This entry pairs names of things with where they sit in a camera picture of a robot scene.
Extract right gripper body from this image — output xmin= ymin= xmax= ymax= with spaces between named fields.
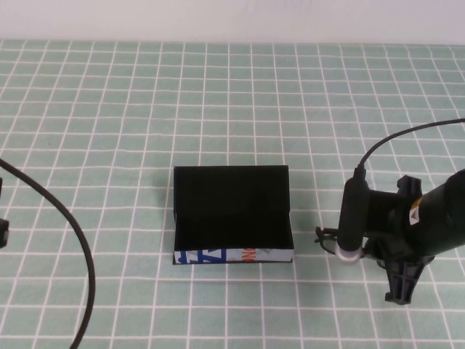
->
xmin=368 ymin=176 xmax=437 ymax=263

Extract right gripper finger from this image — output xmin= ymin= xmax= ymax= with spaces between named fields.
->
xmin=365 ymin=238 xmax=390 ymax=269
xmin=384 ymin=255 xmax=436 ymax=305

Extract black framed sunglasses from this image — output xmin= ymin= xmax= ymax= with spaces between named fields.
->
xmin=314 ymin=225 xmax=368 ymax=257

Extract black printed glasses case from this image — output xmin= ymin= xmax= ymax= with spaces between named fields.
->
xmin=171 ymin=166 xmax=294 ymax=267

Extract green checked tablecloth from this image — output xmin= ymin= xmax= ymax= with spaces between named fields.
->
xmin=0 ymin=39 xmax=465 ymax=349

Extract black silver-tipped wrist camera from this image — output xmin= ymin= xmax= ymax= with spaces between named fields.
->
xmin=334 ymin=177 xmax=371 ymax=263

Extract thin black camera cable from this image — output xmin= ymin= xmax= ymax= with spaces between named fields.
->
xmin=354 ymin=118 xmax=465 ymax=181

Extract thick black cable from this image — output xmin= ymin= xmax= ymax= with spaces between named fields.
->
xmin=0 ymin=158 xmax=96 ymax=349

